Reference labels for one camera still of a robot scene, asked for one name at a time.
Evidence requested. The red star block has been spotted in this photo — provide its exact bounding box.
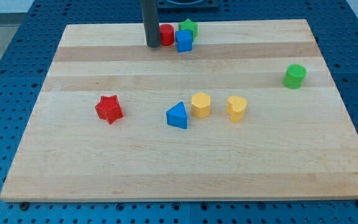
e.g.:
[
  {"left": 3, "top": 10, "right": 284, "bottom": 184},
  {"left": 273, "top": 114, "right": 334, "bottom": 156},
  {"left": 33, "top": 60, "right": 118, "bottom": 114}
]
[{"left": 95, "top": 95, "right": 124, "bottom": 124}]

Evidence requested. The green star block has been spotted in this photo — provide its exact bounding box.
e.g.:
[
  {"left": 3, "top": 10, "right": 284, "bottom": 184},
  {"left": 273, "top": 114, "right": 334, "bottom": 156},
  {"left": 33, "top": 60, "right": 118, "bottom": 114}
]
[{"left": 178, "top": 19, "right": 198, "bottom": 40}]

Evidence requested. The blue triangle block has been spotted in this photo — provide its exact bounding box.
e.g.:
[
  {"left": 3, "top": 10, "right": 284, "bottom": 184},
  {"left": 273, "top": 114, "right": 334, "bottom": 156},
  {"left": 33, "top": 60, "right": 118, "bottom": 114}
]
[{"left": 166, "top": 101, "right": 188, "bottom": 129}]

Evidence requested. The yellow hexagon block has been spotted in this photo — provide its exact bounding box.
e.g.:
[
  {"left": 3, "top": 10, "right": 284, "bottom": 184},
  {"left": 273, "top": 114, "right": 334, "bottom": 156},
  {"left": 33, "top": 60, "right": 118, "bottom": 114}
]
[{"left": 191, "top": 92, "right": 211, "bottom": 119}]

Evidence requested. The yellow heart block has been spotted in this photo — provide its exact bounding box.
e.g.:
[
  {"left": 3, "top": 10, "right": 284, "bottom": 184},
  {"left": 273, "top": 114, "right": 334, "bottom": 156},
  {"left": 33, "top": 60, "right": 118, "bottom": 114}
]
[{"left": 227, "top": 95, "right": 247, "bottom": 123}]

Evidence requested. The light wooden board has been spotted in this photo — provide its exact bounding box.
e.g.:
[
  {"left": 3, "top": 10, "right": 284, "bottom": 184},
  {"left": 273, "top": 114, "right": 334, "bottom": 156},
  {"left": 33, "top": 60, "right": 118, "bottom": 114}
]
[{"left": 0, "top": 19, "right": 358, "bottom": 202}]

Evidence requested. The blue cube block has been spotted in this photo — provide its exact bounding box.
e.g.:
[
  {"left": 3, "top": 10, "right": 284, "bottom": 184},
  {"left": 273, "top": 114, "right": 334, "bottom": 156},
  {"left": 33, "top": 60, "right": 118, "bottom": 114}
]
[{"left": 175, "top": 29, "right": 193, "bottom": 53}]

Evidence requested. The red cylinder block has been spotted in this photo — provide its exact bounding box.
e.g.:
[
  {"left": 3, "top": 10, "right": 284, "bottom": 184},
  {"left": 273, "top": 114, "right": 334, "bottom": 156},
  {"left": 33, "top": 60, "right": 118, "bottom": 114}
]
[{"left": 159, "top": 24, "right": 175, "bottom": 46}]

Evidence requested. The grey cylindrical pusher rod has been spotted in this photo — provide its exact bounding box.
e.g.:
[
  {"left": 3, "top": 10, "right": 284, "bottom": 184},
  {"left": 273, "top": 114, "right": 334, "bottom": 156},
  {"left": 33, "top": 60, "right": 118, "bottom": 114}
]
[{"left": 140, "top": 0, "right": 160, "bottom": 48}]

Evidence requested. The green cylinder block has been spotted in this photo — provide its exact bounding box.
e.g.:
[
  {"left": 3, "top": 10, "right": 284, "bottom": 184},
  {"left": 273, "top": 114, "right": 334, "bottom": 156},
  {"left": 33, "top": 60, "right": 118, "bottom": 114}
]
[{"left": 283, "top": 64, "right": 307, "bottom": 89}]

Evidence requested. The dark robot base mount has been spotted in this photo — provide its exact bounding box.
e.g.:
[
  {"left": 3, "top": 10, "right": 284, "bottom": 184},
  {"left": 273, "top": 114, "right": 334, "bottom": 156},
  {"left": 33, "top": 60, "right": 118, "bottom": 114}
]
[{"left": 157, "top": 0, "right": 219, "bottom": 9}]

